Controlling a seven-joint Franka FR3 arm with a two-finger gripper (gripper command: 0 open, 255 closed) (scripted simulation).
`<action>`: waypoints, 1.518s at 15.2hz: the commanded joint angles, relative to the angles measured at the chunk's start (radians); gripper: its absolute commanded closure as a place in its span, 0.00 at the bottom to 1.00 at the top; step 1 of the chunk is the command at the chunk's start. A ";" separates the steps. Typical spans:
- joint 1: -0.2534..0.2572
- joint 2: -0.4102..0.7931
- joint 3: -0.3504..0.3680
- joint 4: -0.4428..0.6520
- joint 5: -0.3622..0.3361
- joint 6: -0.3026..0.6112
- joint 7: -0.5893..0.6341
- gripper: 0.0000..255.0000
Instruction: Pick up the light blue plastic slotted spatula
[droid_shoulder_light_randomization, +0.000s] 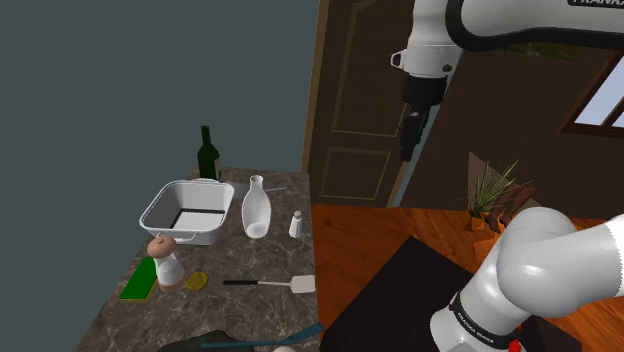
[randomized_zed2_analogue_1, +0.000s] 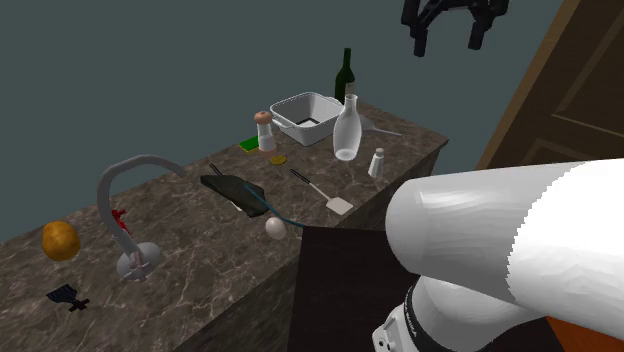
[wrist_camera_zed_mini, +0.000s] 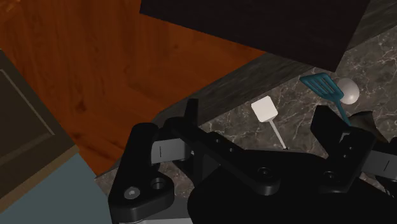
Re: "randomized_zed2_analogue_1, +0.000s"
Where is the white rectangular basin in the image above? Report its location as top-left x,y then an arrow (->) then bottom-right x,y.
268,91 -> 346,148

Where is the clear glass carafe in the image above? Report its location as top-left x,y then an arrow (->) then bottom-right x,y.
332,93 -> 363,163

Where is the white grinder with brown top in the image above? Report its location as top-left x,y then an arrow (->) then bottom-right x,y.
253,110 -> 278,154

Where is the grey funnel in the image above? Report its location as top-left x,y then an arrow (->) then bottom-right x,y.
360,115 -> 404,138

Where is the brown potato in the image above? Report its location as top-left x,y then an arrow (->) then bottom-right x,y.
41,220 -> 82,262

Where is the brown wooden door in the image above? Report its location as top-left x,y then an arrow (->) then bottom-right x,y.
476,0 -> 624,171

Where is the white spatula with black handle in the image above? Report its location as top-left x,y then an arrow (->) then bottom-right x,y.
288,167 -> 355,217

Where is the small black object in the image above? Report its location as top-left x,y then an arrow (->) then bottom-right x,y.
45,284 -> 91,313

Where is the dark crumpled cloth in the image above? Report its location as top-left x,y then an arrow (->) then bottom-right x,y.
199,173 -> 270,220

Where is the small red object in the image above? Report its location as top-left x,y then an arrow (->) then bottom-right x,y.
110,208 -> 133,239

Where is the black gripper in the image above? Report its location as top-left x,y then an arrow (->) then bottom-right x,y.
400,0 -> 511,58

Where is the white salt shaker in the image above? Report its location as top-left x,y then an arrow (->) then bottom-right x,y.
367,147 -> 386,179

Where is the thin teal cable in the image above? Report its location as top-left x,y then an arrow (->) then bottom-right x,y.
243,183 -> 307,230

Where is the dark green wine bottle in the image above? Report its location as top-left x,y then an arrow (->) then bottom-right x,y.
334,47 -> 357,105

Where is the grey curved faucet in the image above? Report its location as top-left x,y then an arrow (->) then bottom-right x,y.
95,154 -> 188,283

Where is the white egg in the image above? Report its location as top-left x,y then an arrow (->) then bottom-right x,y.
264,216 -> 288,241

